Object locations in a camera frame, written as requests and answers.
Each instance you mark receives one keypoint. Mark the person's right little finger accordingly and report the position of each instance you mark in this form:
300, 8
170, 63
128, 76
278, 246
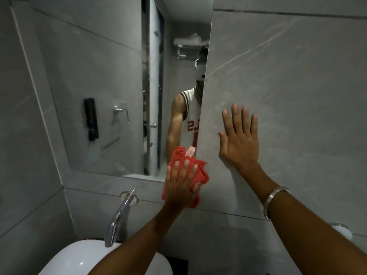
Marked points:
254, 125

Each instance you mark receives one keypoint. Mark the person's left forearm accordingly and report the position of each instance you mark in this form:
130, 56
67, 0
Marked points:
137, 243

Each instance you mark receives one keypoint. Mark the person's left thumb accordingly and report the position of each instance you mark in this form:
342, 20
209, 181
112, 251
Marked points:
196, 188

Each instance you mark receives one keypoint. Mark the person's left hand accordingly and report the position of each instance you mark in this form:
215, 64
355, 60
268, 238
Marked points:
179, 193

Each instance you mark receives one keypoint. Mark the white round wall fixture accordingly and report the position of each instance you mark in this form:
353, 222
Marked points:
342, 231

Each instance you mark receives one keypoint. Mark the person's right forearm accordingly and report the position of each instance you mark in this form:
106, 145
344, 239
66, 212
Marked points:
309, 231

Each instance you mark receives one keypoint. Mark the person's right middle finger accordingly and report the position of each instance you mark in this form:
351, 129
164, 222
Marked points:
236, 117

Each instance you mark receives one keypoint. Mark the chrome wall faucet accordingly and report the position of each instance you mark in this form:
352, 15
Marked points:
116, 220

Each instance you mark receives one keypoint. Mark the person's left middle finger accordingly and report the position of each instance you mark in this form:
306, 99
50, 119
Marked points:
185, 170

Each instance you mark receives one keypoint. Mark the person's right hand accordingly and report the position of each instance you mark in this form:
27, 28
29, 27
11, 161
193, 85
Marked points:
239, 146

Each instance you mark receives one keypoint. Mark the person's right thumb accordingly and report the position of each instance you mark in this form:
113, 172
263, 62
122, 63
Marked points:
223, 143

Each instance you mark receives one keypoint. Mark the white ceramic sink basin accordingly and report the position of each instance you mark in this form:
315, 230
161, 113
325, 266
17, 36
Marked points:
74, 259

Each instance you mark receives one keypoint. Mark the red cleaning cloth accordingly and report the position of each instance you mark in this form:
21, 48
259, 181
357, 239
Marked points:
202, 173

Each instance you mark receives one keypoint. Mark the person's left little finger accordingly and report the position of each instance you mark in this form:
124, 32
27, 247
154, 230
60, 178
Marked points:
169, 174

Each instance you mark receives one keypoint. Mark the wall mirror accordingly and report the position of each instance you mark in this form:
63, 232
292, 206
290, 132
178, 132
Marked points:
114, 83

